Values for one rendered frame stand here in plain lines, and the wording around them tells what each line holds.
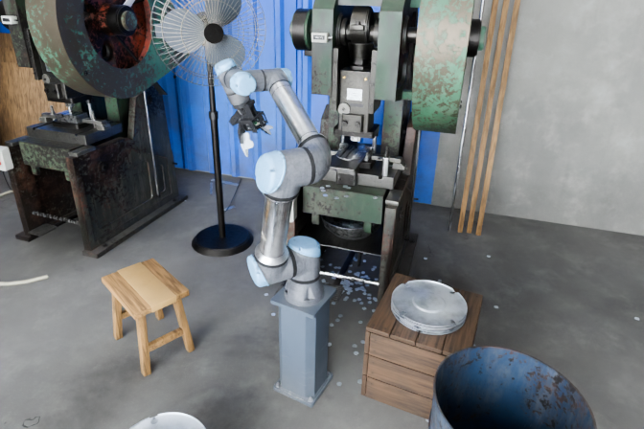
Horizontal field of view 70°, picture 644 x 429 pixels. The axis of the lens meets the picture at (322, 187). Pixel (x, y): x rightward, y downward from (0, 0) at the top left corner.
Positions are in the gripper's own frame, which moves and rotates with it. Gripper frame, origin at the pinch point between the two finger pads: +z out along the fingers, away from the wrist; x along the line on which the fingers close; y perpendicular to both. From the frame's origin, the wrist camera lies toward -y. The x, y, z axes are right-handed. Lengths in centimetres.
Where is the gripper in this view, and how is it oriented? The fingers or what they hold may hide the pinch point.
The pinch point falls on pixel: (258, 146)
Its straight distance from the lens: 182.4
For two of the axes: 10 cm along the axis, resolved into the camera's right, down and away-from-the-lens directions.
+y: 7.9, 1.1, -6.0
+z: 3.1, 7.7, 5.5
